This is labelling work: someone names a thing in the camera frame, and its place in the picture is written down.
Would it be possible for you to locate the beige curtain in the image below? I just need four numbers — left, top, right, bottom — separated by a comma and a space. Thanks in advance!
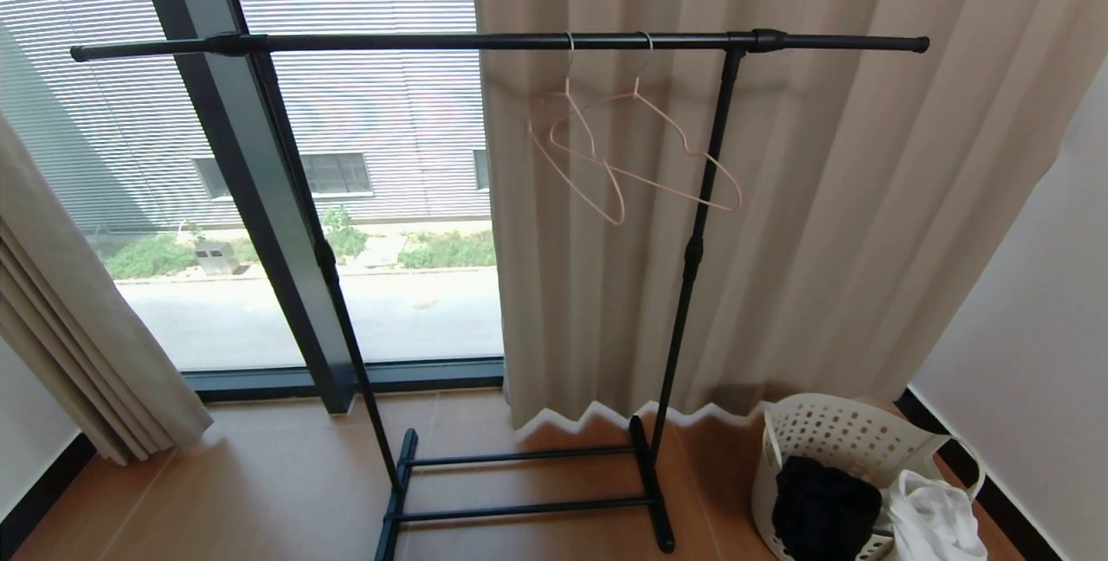
0, 106, 214, 467
470, 0, 1108, 432

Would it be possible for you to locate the pink clothes hanger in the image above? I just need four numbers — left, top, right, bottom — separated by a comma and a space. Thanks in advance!
548, 31, 744, 214
526, 31, 628, 227

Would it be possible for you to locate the white garment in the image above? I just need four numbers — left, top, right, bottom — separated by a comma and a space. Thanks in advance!
879, 469, 989, 561

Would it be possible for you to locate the black garment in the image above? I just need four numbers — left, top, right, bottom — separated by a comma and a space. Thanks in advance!
770, 455, 884, 561

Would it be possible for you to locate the black clothes rack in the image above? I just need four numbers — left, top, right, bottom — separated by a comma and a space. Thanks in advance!
69, 28, 931, 561

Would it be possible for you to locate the white laundry basket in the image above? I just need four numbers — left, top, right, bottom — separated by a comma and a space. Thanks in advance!
750, 393, 988, 561

